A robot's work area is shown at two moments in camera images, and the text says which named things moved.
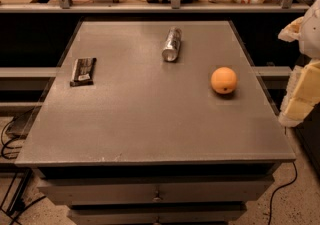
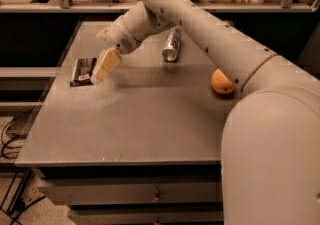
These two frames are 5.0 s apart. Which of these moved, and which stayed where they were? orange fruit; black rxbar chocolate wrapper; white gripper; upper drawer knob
Moved: white gripper
Stayed: black rxbar chocolate wrapper; upper drawer knob; orange fruit
